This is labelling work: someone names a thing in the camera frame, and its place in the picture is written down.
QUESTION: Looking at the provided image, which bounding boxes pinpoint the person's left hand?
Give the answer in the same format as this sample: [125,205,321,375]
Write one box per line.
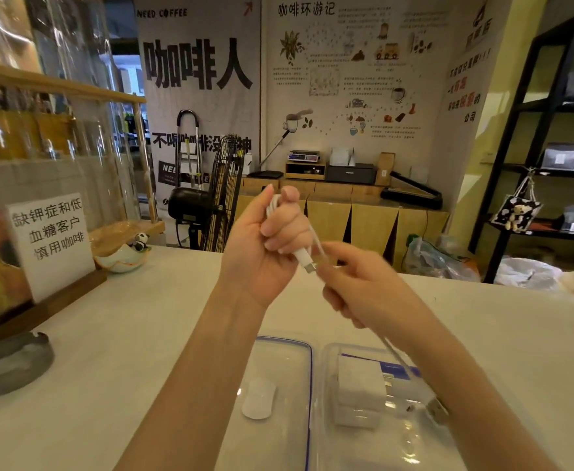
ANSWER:
[218,183,315,309]

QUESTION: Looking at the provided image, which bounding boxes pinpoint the person's right hand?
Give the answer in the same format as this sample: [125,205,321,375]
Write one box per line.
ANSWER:
[314,241,435,358]

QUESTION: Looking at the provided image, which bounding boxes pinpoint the white charging cable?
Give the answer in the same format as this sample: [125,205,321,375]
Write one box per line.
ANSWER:
[265,193,450,427]
[398,402,428,455]

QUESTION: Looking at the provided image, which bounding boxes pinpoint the clear box with blue clips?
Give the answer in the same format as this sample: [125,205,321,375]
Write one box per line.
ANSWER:
[311,343,464,471]

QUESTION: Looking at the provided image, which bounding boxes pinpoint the clear lid with blue seal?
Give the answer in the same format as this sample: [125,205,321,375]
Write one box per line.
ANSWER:
[218,336,315,471]

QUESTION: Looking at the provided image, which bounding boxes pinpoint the person's left forearm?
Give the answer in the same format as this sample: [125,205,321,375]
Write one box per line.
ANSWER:
[114,281,268,471]

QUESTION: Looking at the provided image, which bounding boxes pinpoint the person's right forearm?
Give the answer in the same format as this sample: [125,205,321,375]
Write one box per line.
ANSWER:
[390,323,560,471]

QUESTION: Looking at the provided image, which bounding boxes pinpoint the small wooden shelf box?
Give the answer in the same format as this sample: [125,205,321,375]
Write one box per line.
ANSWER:
[284,161,327,181]

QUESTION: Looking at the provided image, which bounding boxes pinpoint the brown cardboard box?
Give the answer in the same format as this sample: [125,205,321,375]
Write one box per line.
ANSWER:
[375,151,396,187]

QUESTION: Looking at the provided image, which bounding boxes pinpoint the clear plastic bag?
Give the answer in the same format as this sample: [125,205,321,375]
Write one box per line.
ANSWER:
[404,234,482,283]

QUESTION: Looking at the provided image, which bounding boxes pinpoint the wooden counter cabinet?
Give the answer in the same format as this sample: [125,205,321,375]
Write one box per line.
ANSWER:
[233,176,450,273]

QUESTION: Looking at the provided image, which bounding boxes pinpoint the black floor fan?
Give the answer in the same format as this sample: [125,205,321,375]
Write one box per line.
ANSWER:
[167,135,246,253]

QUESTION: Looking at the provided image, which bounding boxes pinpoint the desk lamp black base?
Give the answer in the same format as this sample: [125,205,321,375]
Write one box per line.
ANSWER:
[247,109,314,180]

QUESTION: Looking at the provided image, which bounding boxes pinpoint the large white charger block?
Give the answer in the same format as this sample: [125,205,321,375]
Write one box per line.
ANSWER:
[335,355,388,410]

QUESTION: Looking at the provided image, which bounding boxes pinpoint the black bag sealer machine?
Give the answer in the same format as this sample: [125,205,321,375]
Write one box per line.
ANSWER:
[380,171,444,211]

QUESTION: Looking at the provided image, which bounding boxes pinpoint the folding metal hand truck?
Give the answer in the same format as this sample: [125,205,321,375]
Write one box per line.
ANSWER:
[175,109,205,190]

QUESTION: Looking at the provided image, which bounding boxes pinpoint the black printer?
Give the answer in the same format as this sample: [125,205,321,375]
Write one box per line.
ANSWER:
[325,163,378,185]

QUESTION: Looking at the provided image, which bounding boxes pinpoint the black metal shelf rack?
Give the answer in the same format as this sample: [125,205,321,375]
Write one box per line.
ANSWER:
[468,9,574,285]

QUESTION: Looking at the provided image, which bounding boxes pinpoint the white ceramic dish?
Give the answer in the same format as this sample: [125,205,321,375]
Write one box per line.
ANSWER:
[93,242,148,274]

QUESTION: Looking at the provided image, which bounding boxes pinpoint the grey banner black lettering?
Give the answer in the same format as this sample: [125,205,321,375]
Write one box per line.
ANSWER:
[132,0,262,211]

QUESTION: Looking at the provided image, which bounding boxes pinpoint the white plastic bag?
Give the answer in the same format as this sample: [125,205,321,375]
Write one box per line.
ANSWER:
[494,256,562,292]

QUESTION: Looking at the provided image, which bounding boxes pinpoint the hanging bag with teddy bear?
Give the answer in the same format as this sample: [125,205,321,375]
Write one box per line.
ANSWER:
[490,167,544,235]

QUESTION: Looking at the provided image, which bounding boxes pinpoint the wooden sign base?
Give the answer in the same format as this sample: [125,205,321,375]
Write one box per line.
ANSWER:
[0,268,108,357]

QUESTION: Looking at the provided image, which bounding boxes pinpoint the white paper sign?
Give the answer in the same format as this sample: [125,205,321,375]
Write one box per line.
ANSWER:
[6,192,97,305]

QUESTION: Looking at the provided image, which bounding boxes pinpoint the rows of coffee bags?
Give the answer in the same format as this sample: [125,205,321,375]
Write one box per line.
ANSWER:
[541,65,574,235]

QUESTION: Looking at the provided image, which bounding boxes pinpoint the grey metal ashtray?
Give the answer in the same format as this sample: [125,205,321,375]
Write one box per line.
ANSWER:
[0,331,55,398]

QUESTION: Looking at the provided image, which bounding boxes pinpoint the illustrated coffee wall poster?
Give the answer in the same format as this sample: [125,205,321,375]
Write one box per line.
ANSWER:
[260,0,452,177]

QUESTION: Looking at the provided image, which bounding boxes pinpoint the glass display case wooden frame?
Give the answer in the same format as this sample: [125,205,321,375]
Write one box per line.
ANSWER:
[0,0,166,258]

